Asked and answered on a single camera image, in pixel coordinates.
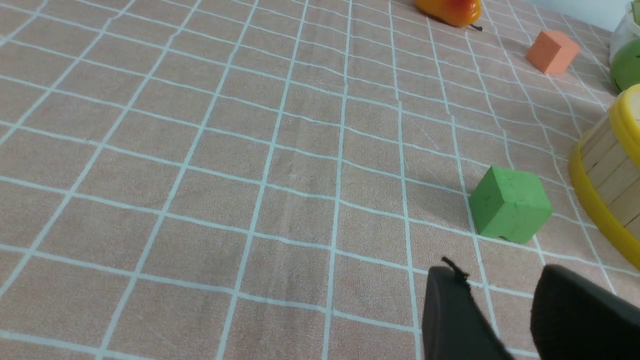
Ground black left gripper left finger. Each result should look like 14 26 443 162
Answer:
422 257 513 360

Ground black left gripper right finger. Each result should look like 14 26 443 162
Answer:
530 264 640 360

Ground yellow wooden steamer basket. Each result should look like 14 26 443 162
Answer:
568 84 640 268

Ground green foam cube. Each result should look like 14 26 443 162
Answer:
469 166 554 244

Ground green round fruit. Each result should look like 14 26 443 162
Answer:
609 38 640 94

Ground orange foam cube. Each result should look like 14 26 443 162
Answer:
525 30 581 75

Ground pink checkered tablecloth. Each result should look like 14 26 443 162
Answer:
0 0 639 360

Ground orange toy pepper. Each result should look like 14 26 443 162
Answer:
413 0 483 32

